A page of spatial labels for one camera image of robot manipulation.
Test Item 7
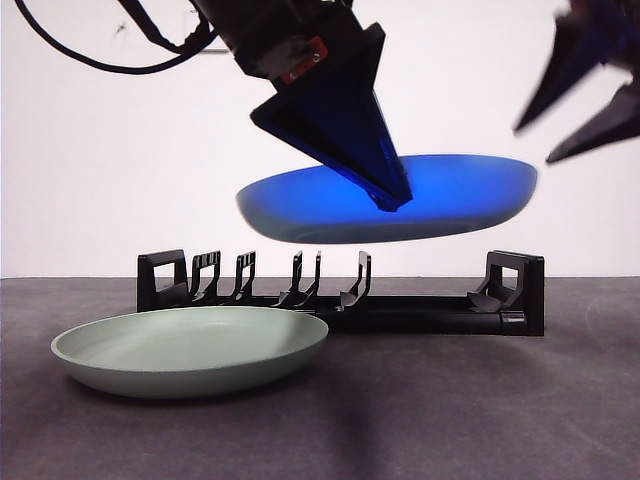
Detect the blue round plate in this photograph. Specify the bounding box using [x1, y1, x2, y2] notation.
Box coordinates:
[235, 153, 540, 245]

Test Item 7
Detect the short black flat cable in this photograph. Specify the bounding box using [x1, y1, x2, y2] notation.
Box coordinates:
[118, 0, 211, 54]

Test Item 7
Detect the black plastic plate rack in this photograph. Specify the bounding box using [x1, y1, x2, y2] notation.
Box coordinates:
[137, 248, 546, 337]

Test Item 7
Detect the pale green round plate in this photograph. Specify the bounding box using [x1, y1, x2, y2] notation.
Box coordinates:
[49, 305, 330, 400]

